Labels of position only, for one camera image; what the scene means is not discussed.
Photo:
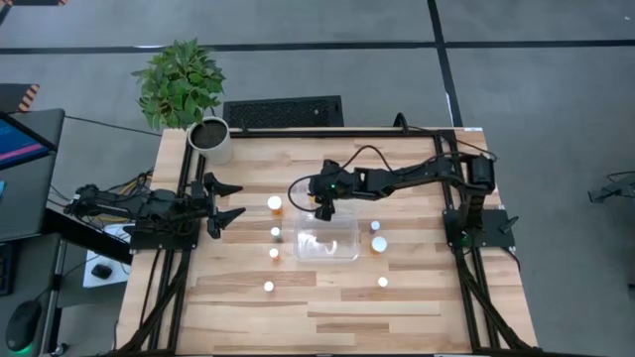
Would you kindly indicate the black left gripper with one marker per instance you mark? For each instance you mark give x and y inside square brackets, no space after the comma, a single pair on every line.
[214,218]

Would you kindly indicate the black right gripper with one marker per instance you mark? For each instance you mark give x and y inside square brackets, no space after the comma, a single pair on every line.
[337,186]

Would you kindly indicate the small teal pill bottle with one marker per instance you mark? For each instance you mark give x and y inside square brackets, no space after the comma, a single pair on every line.
[275,231]

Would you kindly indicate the small orange pill bottle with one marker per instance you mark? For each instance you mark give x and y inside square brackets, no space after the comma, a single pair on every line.
[274,253]

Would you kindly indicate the large orange pill bottle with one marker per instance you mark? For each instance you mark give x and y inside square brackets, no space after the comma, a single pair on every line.
[274,202]
[379,243]

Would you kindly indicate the pale yellow pill bottle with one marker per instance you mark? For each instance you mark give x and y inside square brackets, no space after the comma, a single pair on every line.
[382,281]

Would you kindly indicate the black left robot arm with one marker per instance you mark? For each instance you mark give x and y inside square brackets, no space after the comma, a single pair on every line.
[159,205]

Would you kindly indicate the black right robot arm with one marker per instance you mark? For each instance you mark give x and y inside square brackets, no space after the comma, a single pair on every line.
[421,173]

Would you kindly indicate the clear plastic bin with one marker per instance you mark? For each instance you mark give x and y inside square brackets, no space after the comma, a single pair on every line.
[342,248]

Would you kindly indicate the pink pill bottle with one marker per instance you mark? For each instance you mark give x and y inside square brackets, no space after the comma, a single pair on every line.
[268,286]

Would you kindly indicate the beige plant pot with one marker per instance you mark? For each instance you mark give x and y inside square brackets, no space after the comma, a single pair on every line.
[211,139]

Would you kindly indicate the green leafy plant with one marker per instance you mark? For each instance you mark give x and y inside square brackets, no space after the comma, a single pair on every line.
[178,84]

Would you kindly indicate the small black computer mouse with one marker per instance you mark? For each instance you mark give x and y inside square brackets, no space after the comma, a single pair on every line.
[101,271]

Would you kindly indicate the white paper sheet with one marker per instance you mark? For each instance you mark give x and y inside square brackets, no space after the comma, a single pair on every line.
[94,282]

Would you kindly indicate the computer monitor blue screen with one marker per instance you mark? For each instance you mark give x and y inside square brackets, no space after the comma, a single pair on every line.
[20,144]

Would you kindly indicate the hazard striped black panel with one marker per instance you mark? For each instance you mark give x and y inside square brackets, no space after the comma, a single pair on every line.
[20,96]

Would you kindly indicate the large black computer mouse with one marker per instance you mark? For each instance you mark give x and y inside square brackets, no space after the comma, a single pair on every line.
[22,324]

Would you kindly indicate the black tripod stand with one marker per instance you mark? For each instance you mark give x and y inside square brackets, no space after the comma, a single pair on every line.
[612,191]

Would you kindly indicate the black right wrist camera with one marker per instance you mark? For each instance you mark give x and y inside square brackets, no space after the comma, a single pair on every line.
[316,186]

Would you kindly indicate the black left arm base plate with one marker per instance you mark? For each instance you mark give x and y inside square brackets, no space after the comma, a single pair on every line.
[164,240]

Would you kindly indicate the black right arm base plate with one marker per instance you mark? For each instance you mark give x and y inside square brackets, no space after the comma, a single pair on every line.
[496,238]

